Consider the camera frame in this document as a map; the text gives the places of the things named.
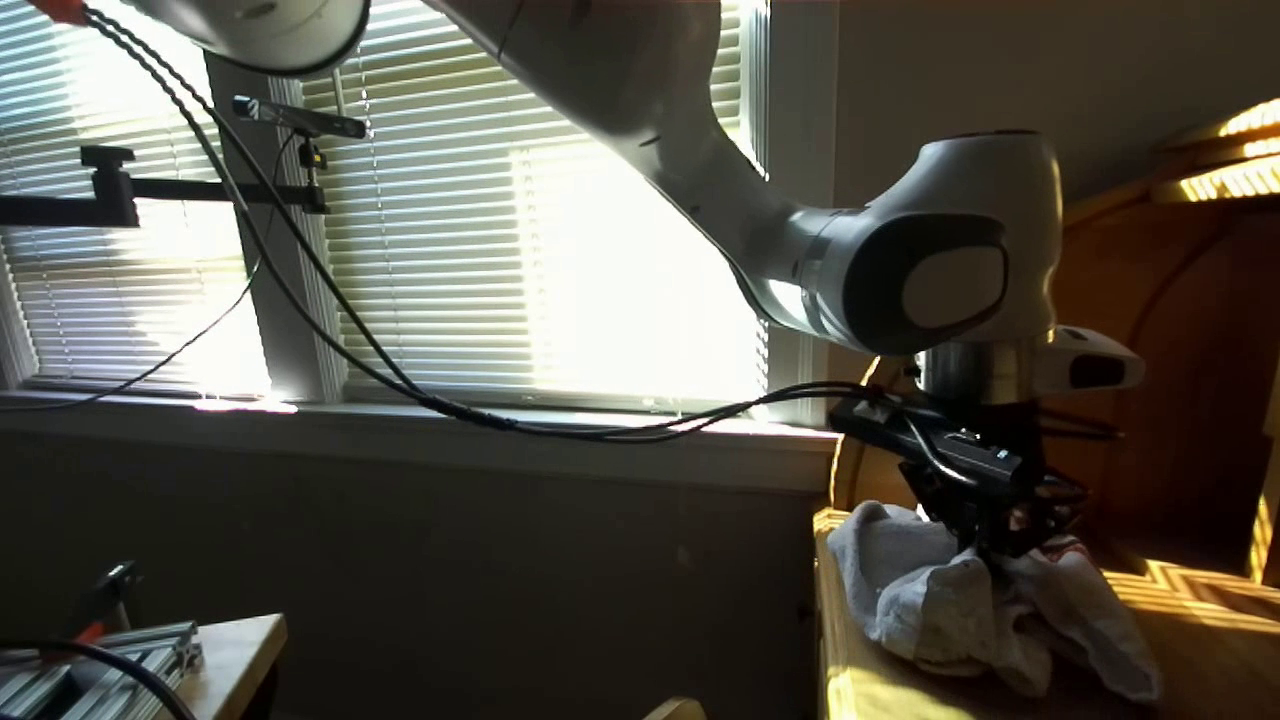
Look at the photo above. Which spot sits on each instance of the white towel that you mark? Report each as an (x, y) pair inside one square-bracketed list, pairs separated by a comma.
[(918, 595)]

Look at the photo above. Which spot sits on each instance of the red handled tool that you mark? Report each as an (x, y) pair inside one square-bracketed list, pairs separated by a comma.
[(106, 606)]

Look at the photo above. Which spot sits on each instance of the white window blinds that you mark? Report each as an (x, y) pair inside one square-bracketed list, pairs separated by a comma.
[(483, 244)]

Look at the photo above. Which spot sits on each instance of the wooden desk with drawers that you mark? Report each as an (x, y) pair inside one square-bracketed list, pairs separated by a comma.
[(1095, 519)]

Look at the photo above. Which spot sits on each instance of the small wooden side table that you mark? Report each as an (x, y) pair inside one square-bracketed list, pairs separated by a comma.
[(181, 670)]

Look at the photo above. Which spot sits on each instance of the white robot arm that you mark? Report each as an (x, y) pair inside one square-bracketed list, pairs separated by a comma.
[(949, 264)]

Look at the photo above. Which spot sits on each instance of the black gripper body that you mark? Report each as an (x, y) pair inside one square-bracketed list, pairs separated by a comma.
[(986, 478)]

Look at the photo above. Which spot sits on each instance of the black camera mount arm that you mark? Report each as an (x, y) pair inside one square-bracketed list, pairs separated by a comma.
[(115, 188)]

